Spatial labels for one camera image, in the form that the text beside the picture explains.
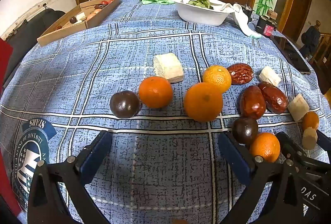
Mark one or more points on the wooden railing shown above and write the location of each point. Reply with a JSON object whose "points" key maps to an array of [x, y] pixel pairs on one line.
{"points": [[324, 45]]}

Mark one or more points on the large orange mandarin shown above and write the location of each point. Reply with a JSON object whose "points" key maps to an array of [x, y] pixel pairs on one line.
{"points": [[203, 102]]}

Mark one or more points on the green leafy vegetables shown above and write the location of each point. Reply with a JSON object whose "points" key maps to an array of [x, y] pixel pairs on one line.
{"points": [[201, 1]]}

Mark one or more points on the small orange mandarin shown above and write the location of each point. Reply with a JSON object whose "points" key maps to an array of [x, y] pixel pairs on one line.
{"points": [[310, 120]]}

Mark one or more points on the smooth red date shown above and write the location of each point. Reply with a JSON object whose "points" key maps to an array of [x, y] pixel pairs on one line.
{"points": [[59, 27], [103, 3], [273, 97], [110, 1], [252, 103]]}

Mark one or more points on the white sock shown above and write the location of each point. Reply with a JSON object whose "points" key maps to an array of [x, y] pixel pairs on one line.
{"points": [[241, 20]]}

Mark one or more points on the white bowl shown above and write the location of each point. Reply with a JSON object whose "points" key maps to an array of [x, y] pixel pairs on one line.
{"points": [[199, 16]]}

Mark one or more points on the flat cardboard box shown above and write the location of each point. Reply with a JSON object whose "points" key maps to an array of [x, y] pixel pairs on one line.
{"points": [[64, 34]]}

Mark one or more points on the dark red-labelled jar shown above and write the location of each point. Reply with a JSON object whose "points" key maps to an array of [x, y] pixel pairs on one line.
{"points": [[266, 27]]}

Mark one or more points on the black smartphone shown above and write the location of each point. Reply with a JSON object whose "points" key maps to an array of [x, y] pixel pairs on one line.
{"points": [[291, 54]]}

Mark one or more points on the red plastic tray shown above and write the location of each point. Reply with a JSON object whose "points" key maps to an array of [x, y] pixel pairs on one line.
{"points": [[5, 63]]}

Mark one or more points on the wrinkled red date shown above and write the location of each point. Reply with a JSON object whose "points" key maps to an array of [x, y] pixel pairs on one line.
{"points": [[240, 73]]}

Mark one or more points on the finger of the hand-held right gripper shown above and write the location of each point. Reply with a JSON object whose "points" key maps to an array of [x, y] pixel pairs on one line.
{"points": [[285, 144], [324, 141]]}

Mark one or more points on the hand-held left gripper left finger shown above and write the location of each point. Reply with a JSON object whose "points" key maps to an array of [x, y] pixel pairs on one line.
{"points": [[97, 153]]}

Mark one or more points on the blue plaid tablecloth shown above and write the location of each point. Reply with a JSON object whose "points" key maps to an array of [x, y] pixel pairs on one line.
{"points": [[160, 40]]}

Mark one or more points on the dark jacket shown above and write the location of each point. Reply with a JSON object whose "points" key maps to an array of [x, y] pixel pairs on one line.
{"points": [[310, 38]]}

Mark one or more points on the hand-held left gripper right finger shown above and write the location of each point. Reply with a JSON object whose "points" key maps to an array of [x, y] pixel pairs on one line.
{"points": [[234, 156]]}

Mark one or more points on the black sofa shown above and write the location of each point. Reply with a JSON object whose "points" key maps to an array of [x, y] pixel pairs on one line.
{"points": [[31, 32]]}

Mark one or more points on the brown wooden door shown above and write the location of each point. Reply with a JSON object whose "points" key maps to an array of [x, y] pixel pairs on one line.
{"points": [[297, 12]]}

